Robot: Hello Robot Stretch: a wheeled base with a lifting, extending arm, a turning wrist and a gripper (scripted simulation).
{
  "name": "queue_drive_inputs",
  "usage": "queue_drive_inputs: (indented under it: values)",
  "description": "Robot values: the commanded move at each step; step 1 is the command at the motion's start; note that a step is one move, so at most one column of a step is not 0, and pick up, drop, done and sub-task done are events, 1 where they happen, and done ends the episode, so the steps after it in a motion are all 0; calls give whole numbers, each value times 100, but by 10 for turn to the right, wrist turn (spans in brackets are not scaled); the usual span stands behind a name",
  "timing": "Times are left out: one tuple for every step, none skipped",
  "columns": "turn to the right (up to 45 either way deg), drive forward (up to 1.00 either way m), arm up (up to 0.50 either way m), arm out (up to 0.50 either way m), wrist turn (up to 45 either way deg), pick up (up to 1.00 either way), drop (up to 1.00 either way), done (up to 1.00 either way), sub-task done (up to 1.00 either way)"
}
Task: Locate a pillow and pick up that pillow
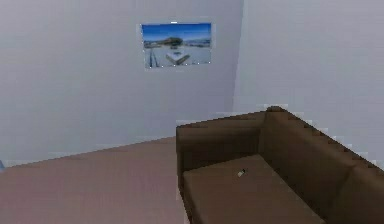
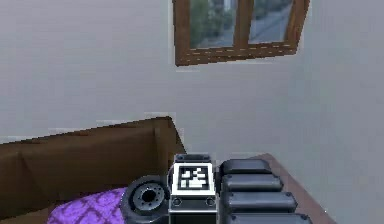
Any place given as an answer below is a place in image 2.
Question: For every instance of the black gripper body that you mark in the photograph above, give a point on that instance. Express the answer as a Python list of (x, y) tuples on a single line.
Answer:
[(146, 198)]

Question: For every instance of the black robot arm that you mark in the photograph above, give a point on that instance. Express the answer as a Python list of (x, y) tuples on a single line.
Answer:
[(250, 193)]

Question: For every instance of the purple patterned pillow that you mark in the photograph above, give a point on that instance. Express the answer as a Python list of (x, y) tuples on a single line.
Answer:
[(87, 207)]

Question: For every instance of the brown wooden framed window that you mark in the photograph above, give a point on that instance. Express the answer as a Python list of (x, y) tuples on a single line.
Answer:
[(238, 31)]

